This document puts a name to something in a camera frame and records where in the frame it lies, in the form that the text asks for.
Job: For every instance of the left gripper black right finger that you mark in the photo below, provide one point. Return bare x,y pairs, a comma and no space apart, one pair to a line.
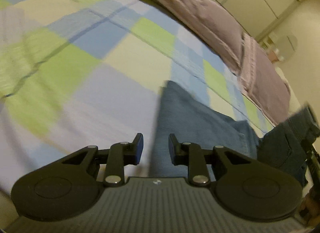
220,160

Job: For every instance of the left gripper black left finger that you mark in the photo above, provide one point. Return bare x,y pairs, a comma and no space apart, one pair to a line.
115,158

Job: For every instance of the blue denim jeans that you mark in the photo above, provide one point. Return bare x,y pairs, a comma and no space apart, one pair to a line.
192,121

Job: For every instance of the mauve pillow near headboard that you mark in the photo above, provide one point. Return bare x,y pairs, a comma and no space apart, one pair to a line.
261,82

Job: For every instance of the checkered bed sheet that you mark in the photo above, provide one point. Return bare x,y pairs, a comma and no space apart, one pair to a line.
90,72

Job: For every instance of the mauve pillow far side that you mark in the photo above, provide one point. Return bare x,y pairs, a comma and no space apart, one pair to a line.
213,24

